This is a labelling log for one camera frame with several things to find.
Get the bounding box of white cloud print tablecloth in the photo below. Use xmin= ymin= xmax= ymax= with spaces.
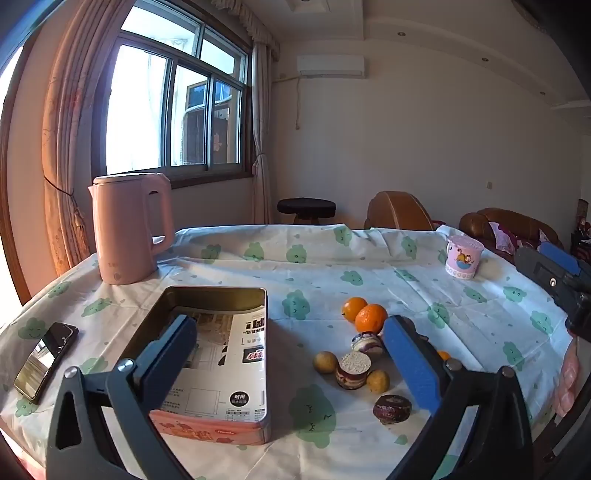
xmin=0 ymin=224 xmax=578 ymax=480

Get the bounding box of pink electric kettle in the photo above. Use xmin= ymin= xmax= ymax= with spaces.
xmin=88 ymin=173 xmax=176 ymax=284

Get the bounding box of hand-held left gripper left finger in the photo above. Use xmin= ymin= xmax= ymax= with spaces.
xmin=46 ymin=314 xmax=199 ymax=480

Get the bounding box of sliding glass window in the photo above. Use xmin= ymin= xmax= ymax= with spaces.
xmin=92 ymin=0 xmax=254 ymax=188

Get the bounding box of pink floral cushion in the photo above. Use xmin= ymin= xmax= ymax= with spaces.
xmin=489 ymin=222 xmax=522 ymax=253

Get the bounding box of wooden door frame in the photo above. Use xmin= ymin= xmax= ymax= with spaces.
xmin=0 ymin=34 xmax=51 ymax=305

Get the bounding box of black smartphone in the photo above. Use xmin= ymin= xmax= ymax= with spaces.
xmin=14 ymin=322 xmax=79 ymax=404

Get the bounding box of reddish brown stemmed fruit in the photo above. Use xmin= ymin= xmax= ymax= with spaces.
xmin=373 ymin=394 xmax=413 ymax=425

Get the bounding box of dark cabinet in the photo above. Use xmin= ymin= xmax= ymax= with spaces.
xmin=570 ymin=198 xmax=591 ymax=259

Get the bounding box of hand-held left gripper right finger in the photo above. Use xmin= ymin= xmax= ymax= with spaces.
xmin=382 ymin=315 xmax=536 ymax=480

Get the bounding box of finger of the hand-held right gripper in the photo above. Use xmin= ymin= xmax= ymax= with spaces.
xmin=539 ymin=241 xmax=581 ymax=278
xmin=514 ymin=246 xmax=591 ymax=315

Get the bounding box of air conditioner hose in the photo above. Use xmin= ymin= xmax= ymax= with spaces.
xmin=294 ymin=75 xmax=304 ymax=132

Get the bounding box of white air conditioner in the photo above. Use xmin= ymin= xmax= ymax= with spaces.
xmin=297 ymin=55 xmax=365 ymax=77

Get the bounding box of brown leather armchair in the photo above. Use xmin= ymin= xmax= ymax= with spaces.
xmin=365 ymin=191 xmax=435 ymax=232

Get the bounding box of yellow brown longan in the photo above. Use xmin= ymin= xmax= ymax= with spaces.
xmin=367 ymin=369 xmax=391 ymax=394
xmin=313 ymin=351 xmax=339 ymax=376

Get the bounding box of brown leather sofa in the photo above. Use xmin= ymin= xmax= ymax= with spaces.
xmin=458 ymin=208 xmax=564 ymax=259

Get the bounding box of black round stool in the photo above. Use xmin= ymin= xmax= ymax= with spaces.
xmin=277 ymin=198 xmax=337 ymax=226

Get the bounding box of person's right hand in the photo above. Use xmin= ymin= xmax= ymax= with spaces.
xmin=553 ymin=338 xmax=581 ymax=417

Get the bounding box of printed paper sheet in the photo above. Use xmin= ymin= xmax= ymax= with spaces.
xmin=174 ymin=311 xmax=269 ymax=423

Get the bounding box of narrow beige curtain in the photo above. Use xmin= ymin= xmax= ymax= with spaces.
xmin=252 ymin=41 xmax=275 ymax=224

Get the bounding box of beige curtain valance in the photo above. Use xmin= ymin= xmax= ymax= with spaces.
xmin=217 ymin=0 xmax=281 ymax=61

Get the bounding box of wide beige curtain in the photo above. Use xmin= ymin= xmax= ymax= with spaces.
xmin=41 ymin=0 xmax=139 ymax=278

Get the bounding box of pink metal tin box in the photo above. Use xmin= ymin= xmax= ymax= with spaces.
xmin=117 ymin=285 xmax=271 ymax=446

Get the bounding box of pink cartoon lidded cup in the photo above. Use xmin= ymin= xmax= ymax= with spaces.
xmin=444 ymin=234 xmax=485 ymax=280

